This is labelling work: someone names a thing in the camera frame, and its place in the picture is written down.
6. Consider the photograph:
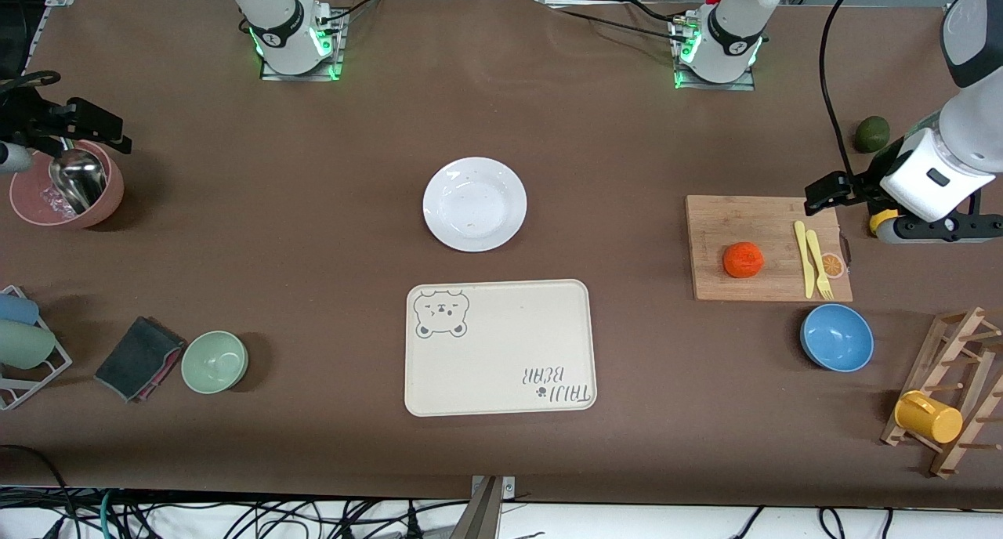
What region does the cream tray with bear print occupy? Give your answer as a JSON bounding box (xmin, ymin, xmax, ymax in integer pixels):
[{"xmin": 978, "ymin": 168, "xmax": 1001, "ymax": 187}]
[{"xmin": 404, "ymin": 279, "xmax": 598, "ymax": 418}]

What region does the folded grey cloth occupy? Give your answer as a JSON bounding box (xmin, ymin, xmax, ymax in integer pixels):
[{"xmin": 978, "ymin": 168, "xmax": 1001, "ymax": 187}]
[{"xmin": 94, "ymin": 316, "xmax": 187, "ymax": 403}]

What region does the black right base cable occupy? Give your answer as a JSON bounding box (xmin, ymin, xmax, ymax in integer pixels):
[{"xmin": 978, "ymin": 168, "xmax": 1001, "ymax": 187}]
[{"xmin": 313, "ymin": 0, "xmax": 385, "ymax": 34}]

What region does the metal scoop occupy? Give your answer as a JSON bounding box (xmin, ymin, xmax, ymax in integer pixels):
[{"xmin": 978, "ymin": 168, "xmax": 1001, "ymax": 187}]
[{"xmin": 49, "ymin": 136, "xmax": 108, "ymax": 215}]

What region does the white wire rack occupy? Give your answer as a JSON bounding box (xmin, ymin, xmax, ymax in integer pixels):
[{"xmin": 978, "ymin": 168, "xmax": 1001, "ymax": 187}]
[{"xmin": 0, "ymin": 285, "xmax": 73, "ymax": 411}]

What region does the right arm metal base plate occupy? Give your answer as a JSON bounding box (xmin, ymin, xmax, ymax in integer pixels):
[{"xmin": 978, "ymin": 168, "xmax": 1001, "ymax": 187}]
[{"xmin": 260, "ymin": 10, "xmax": 346, "ymax": 81}]

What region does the pale green bowl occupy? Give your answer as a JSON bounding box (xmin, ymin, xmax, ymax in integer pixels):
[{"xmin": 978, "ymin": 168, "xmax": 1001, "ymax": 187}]
[{"xmin": 181, "ymin": 331, "xmax": 249, "ymax": 395}]

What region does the blue cup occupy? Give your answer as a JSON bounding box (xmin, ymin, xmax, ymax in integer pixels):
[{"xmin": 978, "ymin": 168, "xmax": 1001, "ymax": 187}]
[{"xmin": 0, "ymin": 293, "xmax": 40, "ymax": 326}]

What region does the wooden mug rack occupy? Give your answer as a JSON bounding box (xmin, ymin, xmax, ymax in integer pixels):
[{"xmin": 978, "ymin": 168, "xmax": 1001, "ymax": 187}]
[{"xmin": 880, "ymin": 306, "xmax": 1003, "ymax": 479}]

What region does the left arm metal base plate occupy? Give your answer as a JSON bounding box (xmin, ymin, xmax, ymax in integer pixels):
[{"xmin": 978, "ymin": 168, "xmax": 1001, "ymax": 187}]
[{"xmin": 670, "ymin": 18, "xmax": 757, "ymax": 92}]

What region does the pale green cup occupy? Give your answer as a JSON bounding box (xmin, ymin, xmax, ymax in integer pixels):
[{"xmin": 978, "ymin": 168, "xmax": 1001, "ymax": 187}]
[{"xmin": 0, "ymin": 320, "xmax": 57, "ymax": 370}]

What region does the metal table edge bracket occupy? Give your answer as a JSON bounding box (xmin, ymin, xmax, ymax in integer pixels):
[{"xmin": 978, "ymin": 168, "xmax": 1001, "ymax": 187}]
[{"xmin": 451, "ymin": 475, "xmax": 516, "ymax": 539}]

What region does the pink bowl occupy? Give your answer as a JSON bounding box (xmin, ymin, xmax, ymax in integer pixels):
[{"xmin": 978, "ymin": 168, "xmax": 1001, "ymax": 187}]
[{"xmin": 9, "ymin": 139, "xmax": 125, "ymax": 229}]

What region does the dark green avocado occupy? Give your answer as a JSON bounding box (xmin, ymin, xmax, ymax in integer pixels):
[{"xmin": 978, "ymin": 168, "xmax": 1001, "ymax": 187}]
[{"xmin": 853, "ymin": 116, "xmax": 891, "ymax": 154}]

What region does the black base cable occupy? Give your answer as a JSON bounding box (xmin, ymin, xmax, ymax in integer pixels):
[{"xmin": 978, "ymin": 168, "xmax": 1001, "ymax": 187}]
[
  {"xmin": 545, "ymin": 5, "xmax": 690, "ymax": 48},
  {"xmin": 313, "ymin": 0, "xmax": 385, "ymax": 34}
]

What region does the wooden cutting board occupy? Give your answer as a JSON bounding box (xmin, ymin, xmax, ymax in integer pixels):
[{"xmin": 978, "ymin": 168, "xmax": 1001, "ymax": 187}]
[{"xmin": 686, "ymin": 195, "xmax": 853, "ymax": 302}]

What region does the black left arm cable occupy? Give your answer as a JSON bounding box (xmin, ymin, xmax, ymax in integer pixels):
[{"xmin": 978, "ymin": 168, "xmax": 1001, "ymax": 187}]
[{"xmin": 819, "ymin": 0, "xmax": 877, "ymax": 181}]

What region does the yellow plastic fork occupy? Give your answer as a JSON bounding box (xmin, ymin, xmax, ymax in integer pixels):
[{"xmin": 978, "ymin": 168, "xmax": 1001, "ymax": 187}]
[{"xmin": 806, "ymin": 230, "xmax": 835, "ymax": 301}]

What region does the yellow mug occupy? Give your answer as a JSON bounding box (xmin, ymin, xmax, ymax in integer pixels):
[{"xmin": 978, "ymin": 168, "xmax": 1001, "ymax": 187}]
[{"xmin": 894, "ymin": 390, "xmax": 964, "ymax": 445}]

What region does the blue bowl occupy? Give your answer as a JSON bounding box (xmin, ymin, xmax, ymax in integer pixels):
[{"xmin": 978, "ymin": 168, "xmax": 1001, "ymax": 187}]
[{"xmin": 800, "ymin": 303, "xmax": 874, "ymax": 373}]

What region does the white round plate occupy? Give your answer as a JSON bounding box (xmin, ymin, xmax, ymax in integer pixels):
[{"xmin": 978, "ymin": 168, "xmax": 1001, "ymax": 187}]
[{"xmin": 423, "ymin": 157, "xmax": 528, "ymax": 253}]

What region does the black left base cable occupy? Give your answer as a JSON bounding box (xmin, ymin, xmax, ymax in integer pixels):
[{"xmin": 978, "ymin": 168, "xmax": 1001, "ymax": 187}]
[{"xmin": 545, "ymin": 5, "xmax": 690, "ymax": 48}]

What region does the brown table cover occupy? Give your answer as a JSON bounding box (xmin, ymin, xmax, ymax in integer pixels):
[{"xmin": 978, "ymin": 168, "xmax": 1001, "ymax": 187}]
[{"xmin": 0, "ymin": 0, "xmax": 1003, "ymax": 510}]

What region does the orange fruit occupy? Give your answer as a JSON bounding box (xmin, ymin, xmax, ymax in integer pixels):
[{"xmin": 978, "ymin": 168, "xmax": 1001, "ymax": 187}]
[{"xmin": 722, "ymin": 241, "xmax": 765, "ymax": 279}]

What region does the yellow plastic knife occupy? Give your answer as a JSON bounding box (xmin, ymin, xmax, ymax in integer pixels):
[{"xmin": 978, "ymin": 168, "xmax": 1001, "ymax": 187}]
[{"xmin": 794, "ymin": 220, "xmax": 817, "ymax": 299}]

